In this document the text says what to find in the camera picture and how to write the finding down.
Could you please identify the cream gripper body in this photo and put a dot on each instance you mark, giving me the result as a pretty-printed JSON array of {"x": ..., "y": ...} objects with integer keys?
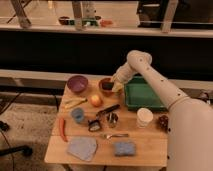
[{"x": 117, "y": 86}]

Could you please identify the black eraser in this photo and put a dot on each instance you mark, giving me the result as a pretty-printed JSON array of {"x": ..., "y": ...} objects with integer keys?
[{"x": 107, "y": 85}]

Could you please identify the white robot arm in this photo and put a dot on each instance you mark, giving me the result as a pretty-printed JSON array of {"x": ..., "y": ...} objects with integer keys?
[{"x": 190, "y": 126}]

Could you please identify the red bowl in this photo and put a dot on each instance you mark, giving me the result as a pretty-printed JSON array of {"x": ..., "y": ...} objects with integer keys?
[{"x": 105, "y": 92}]

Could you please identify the purple bowl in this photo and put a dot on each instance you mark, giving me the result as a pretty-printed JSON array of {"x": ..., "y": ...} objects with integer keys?
[{"x": 77, "y": 83}]

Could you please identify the green plastic tray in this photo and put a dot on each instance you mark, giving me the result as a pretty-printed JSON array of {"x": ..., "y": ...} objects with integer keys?
[{"x": 138, "y": 94}]

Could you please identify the orange peach fruit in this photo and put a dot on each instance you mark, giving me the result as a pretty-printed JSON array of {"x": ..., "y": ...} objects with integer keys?
[{"x": 96, "y": 100}]

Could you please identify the white paper cup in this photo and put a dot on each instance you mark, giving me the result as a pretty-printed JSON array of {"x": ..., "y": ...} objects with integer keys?
[{"x": 144, "y": 117}]

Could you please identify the wooden table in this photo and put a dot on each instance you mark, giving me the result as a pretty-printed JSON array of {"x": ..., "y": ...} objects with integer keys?
[{"x": 150, "y": 141}]

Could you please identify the small black tape dispenser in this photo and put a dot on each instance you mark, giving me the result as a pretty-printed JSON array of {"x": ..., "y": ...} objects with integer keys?
[{"x": 94, "y": 125}]

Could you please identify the silver fork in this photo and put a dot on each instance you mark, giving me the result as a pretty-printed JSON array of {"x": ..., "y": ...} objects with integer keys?
[{"x": 108, "y": 136}]

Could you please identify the blue small cup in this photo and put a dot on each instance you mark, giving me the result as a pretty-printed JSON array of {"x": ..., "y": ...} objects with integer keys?
[{"x": 78, "y": 115}]

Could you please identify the banana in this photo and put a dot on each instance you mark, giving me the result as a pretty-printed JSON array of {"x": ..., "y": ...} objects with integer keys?
[{"x": 74, "y": 102}]

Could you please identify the dark red grapes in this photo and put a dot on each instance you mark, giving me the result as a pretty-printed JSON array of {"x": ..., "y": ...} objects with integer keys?
[{"x": 163, "y": 122}]

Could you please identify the blue sponge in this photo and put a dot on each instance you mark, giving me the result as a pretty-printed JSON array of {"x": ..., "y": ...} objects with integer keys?
[{"x": 124, "y": 149}]

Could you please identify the red chili pepper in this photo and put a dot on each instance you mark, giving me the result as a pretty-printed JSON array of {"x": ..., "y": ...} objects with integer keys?
[{"x": 62, "y": 129}]

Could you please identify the blue grey cloth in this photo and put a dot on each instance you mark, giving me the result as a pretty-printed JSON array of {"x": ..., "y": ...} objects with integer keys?
[{"x": 82, "y": 147}]

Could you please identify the black office chair base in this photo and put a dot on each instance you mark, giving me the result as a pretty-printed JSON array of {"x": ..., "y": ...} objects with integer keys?
[{"x": 24, "y": 149}]

